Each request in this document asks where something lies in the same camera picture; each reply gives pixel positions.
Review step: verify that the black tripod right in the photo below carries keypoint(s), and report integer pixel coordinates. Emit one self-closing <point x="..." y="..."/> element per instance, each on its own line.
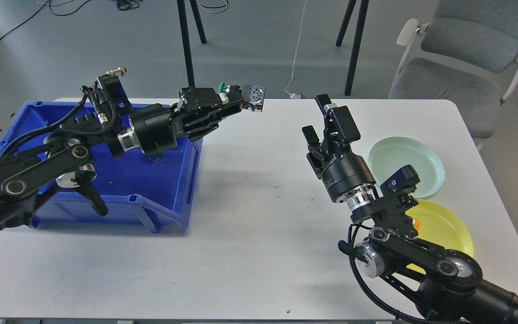
<point x="355" y="51"/>

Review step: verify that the yellow push button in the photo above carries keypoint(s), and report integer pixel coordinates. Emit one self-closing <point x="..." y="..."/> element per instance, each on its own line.
<point x="416" y="223"/>

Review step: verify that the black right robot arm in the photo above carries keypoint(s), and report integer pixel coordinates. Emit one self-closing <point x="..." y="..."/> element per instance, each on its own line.
<point x="446" y="285"/>

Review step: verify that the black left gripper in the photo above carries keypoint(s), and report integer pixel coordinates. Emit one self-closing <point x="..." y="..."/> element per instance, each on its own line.
<point x="155" y="128"/>

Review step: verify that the yellow plate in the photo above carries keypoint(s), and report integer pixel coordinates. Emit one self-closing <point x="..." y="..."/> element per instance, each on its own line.
<point x="440" y="226"/>

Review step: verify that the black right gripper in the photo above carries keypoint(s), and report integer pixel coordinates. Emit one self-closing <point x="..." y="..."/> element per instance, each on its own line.
<point x="332" y="160"/>

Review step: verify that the green push button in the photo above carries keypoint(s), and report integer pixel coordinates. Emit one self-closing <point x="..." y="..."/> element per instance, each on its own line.
<point x="155" y="157"/>
<point x="253" y="95"/>

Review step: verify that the black tripod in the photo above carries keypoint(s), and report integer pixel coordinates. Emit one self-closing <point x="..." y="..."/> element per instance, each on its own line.
<point x="183" y="24"/>
<point x="355" y="51"/>

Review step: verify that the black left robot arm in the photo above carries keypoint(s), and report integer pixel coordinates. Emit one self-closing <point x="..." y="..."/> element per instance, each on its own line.
<point x="35" y="165"/>

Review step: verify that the black tripod left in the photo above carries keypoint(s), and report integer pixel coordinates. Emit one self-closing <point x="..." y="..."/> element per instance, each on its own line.
<point x="183" y="24"/>

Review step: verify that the light green plate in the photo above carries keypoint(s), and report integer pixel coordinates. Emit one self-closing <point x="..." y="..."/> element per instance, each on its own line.
<point x="389" y="154"/>

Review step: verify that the blue plastic storage bin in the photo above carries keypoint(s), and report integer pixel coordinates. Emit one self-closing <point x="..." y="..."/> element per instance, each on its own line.
<point x="135" y="190"/>

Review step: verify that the grey office chair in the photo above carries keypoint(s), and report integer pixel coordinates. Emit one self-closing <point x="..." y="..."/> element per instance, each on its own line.
<point x="483" y="33"/>

